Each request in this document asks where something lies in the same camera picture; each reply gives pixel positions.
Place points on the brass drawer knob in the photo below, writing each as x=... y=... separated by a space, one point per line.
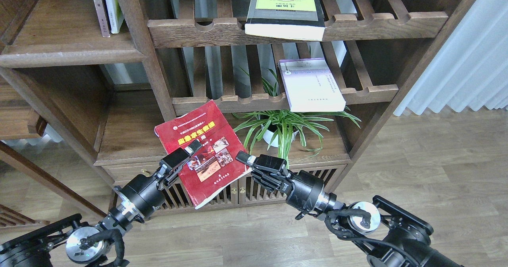
x=145 y=173

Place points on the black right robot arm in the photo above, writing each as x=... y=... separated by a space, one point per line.
x=389 y=235

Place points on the white green upright book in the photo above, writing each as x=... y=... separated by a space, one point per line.
x=115 y=15

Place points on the green spider plant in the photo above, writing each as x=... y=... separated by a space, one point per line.
x=257 y=123

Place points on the red rescue guide book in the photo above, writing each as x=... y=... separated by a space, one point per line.
x=214 y=166

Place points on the white pleated curtain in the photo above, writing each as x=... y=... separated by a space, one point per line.
x=470 y=70

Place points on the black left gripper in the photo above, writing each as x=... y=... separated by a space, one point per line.
x=144 y=195

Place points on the white plant pot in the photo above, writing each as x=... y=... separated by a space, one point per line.
x=275 y=136

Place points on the dark wooden bookshelf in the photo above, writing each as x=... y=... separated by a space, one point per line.
x=104 y=95

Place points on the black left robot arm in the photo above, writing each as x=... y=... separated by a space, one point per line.
x=100 y=245

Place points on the yellow and black thick book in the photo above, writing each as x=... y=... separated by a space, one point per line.
x=286 y=19

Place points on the pale lilac white book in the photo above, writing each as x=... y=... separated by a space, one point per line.
x=310 y=86

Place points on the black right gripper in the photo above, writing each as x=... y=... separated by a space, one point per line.
x=303 y=191

